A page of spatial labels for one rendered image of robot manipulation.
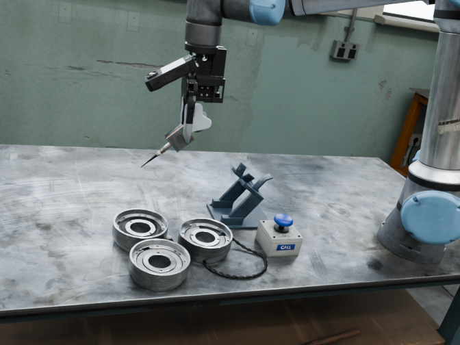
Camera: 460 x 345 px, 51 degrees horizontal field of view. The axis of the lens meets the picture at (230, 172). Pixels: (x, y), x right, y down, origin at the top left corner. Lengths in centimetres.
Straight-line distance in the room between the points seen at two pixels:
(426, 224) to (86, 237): 64
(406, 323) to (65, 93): 182
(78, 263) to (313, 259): 46
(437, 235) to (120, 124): 188
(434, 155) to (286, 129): 196
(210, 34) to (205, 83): 10
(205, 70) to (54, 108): 154
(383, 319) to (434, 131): 61
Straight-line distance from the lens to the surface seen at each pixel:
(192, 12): 101
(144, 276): 83
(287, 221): 97
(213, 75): 104
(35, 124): 253
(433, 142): 93
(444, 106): 91
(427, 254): 114
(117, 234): 92
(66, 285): 85
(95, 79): 246
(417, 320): 142
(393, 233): 114
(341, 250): 108
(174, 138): 107
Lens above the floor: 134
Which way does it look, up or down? 25 degrees down
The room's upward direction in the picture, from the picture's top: 12 degrees clockwise
